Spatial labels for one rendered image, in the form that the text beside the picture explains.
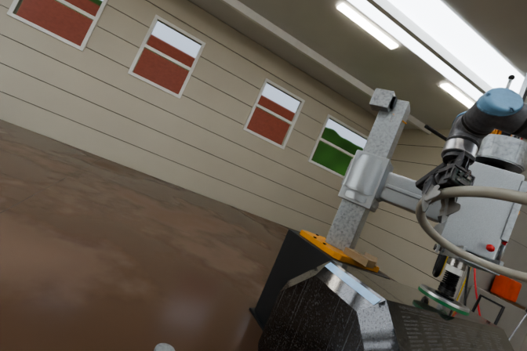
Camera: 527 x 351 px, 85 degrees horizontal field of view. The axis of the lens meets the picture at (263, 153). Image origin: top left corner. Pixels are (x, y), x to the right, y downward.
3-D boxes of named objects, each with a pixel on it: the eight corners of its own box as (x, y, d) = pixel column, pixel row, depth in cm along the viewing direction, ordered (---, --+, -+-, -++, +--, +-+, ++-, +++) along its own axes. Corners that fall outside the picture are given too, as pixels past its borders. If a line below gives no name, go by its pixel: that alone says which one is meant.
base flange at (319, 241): (296, 233, 239) (299, 227, 239) (337, 246, 261) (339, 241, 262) (336, 259, 195) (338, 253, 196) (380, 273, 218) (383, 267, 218)
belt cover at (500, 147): (445, 188, 221) (452, 168, 223) (483, 200, 209) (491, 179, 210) (467, 158, 138) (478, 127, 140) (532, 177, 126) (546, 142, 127)
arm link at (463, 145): (437, 145, 95) (463, 161, 94) (433, 156, 93) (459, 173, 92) (459, 134, 86) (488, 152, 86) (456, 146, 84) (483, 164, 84)
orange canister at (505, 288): (483, 291, 365) (492, 266, 367) (505, 300, 382) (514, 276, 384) (502, 301, 344) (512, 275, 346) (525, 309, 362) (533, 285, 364)
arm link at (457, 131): (466, 103, 92) (448, 121, 100) (455, 132, 87) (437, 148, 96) (497, 116, 89) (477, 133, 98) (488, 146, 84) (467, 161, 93)
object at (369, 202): (327, 192, 239) (346, 147, 241) (354, 204, 254) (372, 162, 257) (357, 204, 208) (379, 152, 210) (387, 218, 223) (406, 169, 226)
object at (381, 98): (363, 104, 235) (370, 88, 236) (376, 113, 243) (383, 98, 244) (383, 103, 217) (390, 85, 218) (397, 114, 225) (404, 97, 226)
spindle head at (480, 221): (431, 243, 169) (459, 173, 171) (475, 262, 158) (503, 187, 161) (437, 244, 137) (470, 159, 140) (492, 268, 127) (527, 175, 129)
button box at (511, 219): (496, 239, 134) (517, 182, 136) (503, 241, 133) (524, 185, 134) (500, 239, 127) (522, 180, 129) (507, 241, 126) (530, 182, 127)
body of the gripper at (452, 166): (447, 179, 79) (459, 146, 84) (425, 186, 87) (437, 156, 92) (471, 194, 79) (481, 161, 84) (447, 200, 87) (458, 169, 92)
